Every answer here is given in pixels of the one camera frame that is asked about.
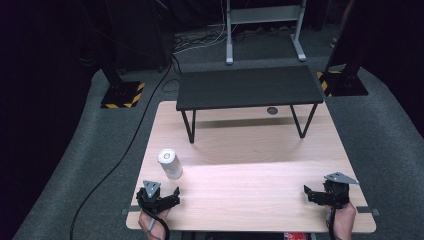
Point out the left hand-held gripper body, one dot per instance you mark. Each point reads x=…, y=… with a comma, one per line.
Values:
x=150, y=197

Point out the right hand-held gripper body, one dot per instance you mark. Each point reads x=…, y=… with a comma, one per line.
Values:
x=336, y=191

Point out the person's left hand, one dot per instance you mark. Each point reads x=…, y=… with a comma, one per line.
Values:
x=146, y=222

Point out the person's right hand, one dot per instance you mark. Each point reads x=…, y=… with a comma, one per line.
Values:
x=343, y=221

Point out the white cylindrical bottle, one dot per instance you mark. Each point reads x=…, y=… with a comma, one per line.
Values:
x=170, y=165

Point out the red packet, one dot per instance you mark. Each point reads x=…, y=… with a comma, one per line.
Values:
x=296, y=236

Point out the round grey table grommet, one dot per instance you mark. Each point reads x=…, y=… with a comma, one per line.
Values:
x=272, y=110

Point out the black stand with striped base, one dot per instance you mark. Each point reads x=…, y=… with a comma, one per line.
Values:
x=121, y=95
x=346, y=85

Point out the black desktop shelf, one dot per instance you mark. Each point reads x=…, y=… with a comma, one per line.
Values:
x=248, y=85

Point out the grey table edge bracket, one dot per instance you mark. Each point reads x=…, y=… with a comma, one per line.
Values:
x=130, y=210
x=367, y=210

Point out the white metal stand frame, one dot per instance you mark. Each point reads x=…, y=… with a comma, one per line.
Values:
x=230, y=33

